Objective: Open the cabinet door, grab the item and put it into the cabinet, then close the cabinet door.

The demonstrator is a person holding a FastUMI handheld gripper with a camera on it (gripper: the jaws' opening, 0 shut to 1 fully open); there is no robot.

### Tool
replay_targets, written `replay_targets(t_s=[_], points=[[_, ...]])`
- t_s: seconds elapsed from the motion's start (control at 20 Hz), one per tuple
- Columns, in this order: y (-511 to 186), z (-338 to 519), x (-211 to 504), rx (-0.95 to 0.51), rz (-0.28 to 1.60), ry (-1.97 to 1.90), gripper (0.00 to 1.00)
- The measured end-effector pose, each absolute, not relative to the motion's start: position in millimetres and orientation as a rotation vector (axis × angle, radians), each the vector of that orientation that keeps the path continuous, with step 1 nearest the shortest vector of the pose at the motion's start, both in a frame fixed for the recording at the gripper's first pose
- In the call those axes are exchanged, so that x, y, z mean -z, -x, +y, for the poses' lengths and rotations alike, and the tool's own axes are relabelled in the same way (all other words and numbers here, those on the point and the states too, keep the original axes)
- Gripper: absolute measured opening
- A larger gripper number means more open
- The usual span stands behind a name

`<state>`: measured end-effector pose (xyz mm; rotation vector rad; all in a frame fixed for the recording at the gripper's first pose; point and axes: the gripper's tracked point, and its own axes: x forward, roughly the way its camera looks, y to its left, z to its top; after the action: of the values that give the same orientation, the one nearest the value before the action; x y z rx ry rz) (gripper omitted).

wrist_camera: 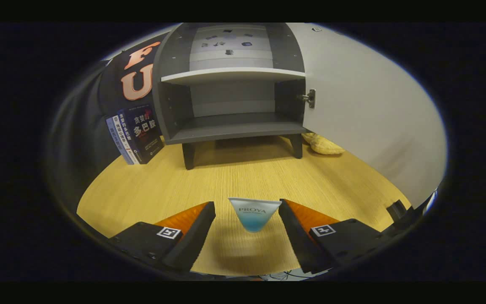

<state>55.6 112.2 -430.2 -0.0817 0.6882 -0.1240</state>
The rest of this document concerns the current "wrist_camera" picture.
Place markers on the blue cosmetic tube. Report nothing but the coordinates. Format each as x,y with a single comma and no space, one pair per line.
254,215

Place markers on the white cabinet door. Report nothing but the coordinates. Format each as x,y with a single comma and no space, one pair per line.
369,109

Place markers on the yellow plush toy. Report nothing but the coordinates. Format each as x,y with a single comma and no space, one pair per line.
325,145

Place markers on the white blue spine book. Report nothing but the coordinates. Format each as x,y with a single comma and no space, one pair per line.
116,139

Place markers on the small black flat object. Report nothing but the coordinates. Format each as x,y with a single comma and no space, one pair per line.
398,210

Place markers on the black backdrop cloth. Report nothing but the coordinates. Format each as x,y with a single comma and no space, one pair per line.
110,90

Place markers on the metal door hinge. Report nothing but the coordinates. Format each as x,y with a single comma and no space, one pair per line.
309,98

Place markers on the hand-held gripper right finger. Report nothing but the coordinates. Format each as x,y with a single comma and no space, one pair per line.
298,238

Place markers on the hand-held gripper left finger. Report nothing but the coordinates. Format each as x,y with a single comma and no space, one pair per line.
196,240

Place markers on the dark grey cabinet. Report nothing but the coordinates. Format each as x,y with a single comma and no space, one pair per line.
234,126

